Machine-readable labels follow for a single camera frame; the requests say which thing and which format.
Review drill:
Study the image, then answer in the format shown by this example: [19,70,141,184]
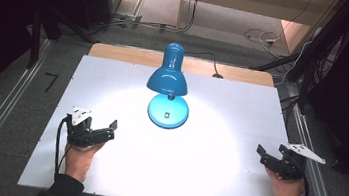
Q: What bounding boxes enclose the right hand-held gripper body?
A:
[273,141,329,186]

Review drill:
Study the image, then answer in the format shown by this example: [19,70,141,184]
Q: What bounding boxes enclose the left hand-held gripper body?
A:
[61,105,108,151]

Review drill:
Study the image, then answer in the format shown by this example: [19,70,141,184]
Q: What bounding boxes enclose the blue desk lamp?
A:
[141,39,199,133]

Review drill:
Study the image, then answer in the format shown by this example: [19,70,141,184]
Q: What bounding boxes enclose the person's left hand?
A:
[61,137,107,186]

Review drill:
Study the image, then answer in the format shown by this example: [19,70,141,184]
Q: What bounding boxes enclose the person's right hand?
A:
[260,166,306,196]

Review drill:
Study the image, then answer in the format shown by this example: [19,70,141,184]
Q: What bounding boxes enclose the white board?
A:
[16,48,323,196]

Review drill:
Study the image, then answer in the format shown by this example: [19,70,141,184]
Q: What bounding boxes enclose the wooden table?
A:
[86,41,277,88]

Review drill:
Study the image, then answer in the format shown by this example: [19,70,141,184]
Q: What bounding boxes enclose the black metal stand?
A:
[24,1,102,78]
[244,0,349,117]

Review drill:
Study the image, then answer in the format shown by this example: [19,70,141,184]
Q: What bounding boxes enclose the grey power strip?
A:
[110,10,144,26]

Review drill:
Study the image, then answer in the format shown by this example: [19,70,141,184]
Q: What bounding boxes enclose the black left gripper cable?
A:
[51,114,75,180]

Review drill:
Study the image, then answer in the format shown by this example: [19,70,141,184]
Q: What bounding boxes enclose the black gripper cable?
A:
[298,176,313,196]
[51,114,75,180]

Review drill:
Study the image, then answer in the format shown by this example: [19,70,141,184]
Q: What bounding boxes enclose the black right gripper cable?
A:
[298,176,313,196]

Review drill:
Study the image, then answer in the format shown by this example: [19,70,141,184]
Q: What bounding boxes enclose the black lamp cable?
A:
[182,48,227,80]

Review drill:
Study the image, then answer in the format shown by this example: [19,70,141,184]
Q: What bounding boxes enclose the white cable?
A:
[240,26,294,61]

